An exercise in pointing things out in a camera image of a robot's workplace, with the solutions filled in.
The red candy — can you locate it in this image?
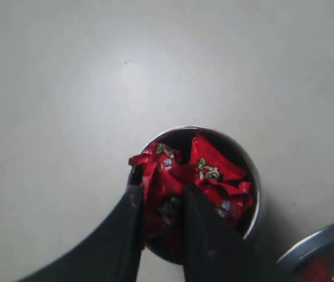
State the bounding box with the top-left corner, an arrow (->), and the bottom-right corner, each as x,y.
155,194 -> 183,234
190,133 -> 254,196

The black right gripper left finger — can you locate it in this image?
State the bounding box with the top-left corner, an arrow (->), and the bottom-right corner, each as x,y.
19,184 -> 144,282

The round steel plate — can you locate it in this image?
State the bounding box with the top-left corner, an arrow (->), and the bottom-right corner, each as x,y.
277,223 -> 334,281

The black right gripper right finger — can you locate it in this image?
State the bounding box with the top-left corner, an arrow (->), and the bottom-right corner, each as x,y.
183,186 -> 275,281

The red candy aloft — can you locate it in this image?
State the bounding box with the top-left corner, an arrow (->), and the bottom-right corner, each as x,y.
129,142 -> 184,206

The steel cup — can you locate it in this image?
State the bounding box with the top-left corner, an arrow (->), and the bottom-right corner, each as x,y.
128,126 -> 263,264

